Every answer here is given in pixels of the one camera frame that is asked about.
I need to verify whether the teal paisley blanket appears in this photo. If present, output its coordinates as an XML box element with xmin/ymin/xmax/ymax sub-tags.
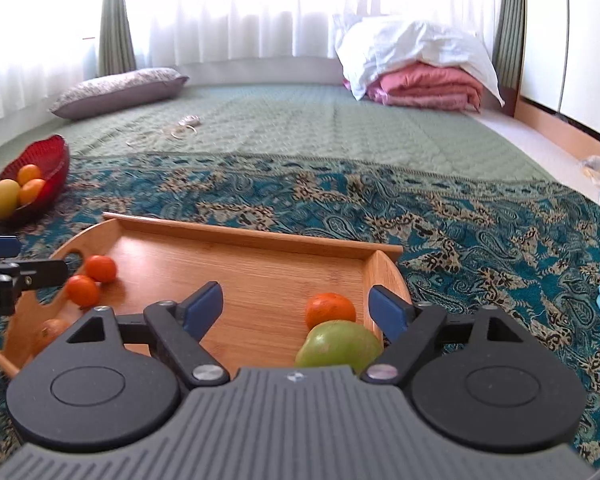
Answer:
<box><xmin>0</xmin><ymin>152</ymin><xmax>600</xmax><ymax>466</ymax></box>

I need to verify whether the white folded duvet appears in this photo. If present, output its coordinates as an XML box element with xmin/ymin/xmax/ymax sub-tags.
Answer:
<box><xmin>332</xmin><ymin>14</ymin><xmax>506</xmax><ymax>107</ymax></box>

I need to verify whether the floral grey pillow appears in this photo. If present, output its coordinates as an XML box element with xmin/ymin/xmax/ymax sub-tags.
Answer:
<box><xmin>49</xmin><ymin>67</ymin><xmax>190</xmax><ymax>121</ymax></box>

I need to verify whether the large orange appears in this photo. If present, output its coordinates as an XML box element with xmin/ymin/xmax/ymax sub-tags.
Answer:
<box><xmin>32</xmin><ymin>318</ymin><xmax>71</xmax><ymax>356</ymax></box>

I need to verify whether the green quilted bedspread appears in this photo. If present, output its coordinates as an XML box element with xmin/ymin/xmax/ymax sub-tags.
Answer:
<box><xmin>0</xmin><ymin>82</ymin><xmax>556</xmax><ymax>183</ymax></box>

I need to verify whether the orange in bowl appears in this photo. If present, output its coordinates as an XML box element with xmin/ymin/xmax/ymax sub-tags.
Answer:
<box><xmin>16</xmin><ymin>164</ymin><xmax>44</xmax><ymax>187</ymax></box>
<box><xmin>19</xmin><ymin>178</ymin><xmax>47</xmax><ymax>206</ymax></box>

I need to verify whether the green curtain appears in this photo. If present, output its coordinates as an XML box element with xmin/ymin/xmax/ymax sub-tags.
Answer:
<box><xmin>97</xmin><ymin>0</ymin><xmax>138</xmax><ymax>77</ymax></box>
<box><xmin>494</xmin><ymin>0</ymin><xmax>527</xmax><ymax>88</ymax></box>

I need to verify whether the white cord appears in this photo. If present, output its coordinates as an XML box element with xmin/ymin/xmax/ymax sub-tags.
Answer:
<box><xmin>126</xmin><ymin>115</ymin><xmax>202</xmax><ymax>147</ymax></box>

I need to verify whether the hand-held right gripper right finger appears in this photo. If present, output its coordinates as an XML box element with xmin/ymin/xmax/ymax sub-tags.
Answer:
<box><xmin>361</xmin><ymin>284</ymin><xmax>528</xmax><ymax>385</ymax></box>

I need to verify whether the green apple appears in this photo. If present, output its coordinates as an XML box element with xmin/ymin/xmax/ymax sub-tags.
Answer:
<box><xmin>295</xmin><ymin>321</ymin><xmax>383</xmax><ymax>375</ymax></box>

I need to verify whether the folded pink blanket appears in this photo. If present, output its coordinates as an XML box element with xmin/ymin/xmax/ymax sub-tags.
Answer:
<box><xmin>342</xmin><ymin>62</ymin><xmax>483</xmax><ymax>113</ymax></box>

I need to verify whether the white wooden cabinet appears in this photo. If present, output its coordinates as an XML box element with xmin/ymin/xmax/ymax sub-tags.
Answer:
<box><xmin>514</xmin><ymin>0</ymin><xmax>600</xmax><ymax>161</ymax></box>

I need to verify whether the wooden tray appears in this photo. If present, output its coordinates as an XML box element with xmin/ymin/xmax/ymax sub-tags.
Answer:
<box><xmin>0</xmin><ymin>211</ymin><xmax>413</xmax><ymax>378</ymax></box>

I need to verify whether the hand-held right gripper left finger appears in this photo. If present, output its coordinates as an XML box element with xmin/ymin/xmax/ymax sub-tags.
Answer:
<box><xmin>67</xmin><ymin>281</ymin><xmax>230</xmax><ymax>388</ymax></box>

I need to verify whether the small tangerine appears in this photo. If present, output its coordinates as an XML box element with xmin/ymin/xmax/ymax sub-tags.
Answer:
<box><xmin>64</xmin><ymin>275</ymin><xmax>101</xmax><ymax>309</ymax></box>
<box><xmin>306</xmin><ymin>292</ymin><xmax>357</xmax><ymax>332</ymax></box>
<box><xmin>84</xmin><ymin>255</ymin><xmax>118</xmax><ymax>283</ymax></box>

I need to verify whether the white sheer curtain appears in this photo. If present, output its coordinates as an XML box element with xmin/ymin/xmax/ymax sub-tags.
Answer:
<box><xmin>0</xmin><ymin>0</ymin><xmax>503</xmax><ymax>111</ymax></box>

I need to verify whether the red glass bowl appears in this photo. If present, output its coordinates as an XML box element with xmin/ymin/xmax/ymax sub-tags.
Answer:
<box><xmin>0</xmin><ymin>134</ymin><xmax>71</xmax><ymax>225</ymax></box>

